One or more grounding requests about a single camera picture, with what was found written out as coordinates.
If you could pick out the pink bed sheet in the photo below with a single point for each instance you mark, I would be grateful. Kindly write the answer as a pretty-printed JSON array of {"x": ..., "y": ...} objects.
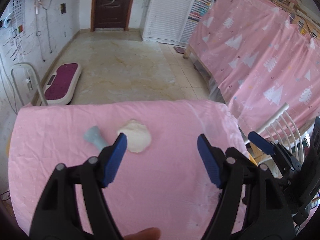
[{"x": 164, "y": 186}]

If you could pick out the left hand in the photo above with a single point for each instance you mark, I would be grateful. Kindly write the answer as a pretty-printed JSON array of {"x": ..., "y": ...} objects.
[{"x": 146, "y": 234}]

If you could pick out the grey metal chair frame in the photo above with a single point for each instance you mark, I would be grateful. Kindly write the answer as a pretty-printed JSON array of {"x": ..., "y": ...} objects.
[{"x": 32, "y": 81}]

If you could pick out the eye chart poster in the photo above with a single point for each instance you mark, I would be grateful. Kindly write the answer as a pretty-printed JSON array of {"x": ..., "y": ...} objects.
[{"x": 17, "y": 13}]

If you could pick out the dark brown door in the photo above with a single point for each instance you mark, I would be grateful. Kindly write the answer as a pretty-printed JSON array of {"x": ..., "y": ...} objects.
[{"x": 111, "y": 14}]

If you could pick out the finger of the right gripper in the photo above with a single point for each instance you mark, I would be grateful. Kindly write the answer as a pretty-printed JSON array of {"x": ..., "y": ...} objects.
[{"x": 265, "y": 146}]

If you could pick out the white louvered wardrobe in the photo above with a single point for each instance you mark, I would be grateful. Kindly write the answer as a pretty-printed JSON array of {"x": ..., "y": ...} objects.
[{"x": 165, "y": 20}]

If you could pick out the grey-blue plastic funnel cup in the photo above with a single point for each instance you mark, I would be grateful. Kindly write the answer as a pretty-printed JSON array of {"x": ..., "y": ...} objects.
[{"x": 94, "y": 137}]

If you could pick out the purple white floor scale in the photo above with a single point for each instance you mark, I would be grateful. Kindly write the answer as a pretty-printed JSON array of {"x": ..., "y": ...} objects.
[{"x": 59, "y": 89}]

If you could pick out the pink tree-print curtain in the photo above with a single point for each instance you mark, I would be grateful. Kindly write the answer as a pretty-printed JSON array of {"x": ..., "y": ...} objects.
[{"x": 259, "y": 61}]

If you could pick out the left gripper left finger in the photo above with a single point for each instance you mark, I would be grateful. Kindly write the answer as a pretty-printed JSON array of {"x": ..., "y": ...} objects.
[{"x": 93, "y": 175}]

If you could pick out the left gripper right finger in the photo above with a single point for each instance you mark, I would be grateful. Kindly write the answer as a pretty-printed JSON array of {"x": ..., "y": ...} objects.
[{"x": 238, "y": 178}]

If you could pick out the colourful wall chart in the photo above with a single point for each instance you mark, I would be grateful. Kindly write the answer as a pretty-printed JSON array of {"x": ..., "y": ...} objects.
[{"x": 198, "y": 9}]

